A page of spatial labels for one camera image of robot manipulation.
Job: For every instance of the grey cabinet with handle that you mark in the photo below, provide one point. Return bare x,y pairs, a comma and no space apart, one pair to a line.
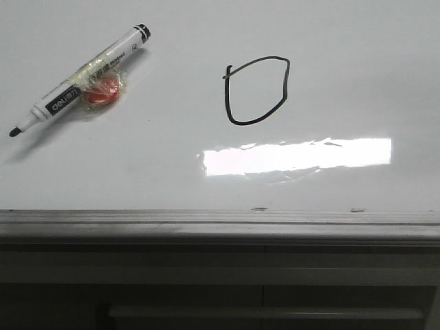
218,287

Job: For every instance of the white whiteboard with aluminium frame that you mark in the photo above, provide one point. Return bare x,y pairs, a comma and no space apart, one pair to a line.
276,122

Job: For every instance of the white black whiteboard marker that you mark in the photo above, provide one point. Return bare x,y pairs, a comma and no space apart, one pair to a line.
71,88

